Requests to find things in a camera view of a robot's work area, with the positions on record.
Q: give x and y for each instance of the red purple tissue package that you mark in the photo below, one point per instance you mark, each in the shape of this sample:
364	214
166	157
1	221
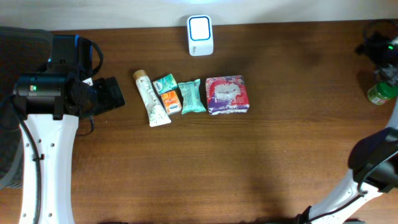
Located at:
226	95

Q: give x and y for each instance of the white bamboo print tube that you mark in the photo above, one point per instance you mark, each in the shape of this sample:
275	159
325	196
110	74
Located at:
156	112

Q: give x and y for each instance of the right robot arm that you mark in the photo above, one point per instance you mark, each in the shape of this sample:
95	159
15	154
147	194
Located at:
372	164

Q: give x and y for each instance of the orange tissue pack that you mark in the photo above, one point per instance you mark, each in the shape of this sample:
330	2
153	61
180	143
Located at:
171	102

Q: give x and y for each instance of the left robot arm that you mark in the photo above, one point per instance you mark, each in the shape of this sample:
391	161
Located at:
49	105

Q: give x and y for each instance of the teal wet wipes pack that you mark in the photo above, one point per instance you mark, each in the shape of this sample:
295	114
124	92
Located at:
191	97

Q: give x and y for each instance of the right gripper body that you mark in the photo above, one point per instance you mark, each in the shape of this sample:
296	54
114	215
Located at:
385	72

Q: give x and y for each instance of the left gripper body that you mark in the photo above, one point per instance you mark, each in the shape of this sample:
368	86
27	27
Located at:
101	103

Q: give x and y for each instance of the green lid jar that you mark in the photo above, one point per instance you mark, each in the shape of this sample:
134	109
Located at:
381	93

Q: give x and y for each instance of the grey plastic mesh basket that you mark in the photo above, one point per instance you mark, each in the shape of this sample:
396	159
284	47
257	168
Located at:
22	51

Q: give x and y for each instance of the teal blue tissue pack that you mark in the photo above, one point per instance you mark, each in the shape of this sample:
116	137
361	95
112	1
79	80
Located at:
165	84

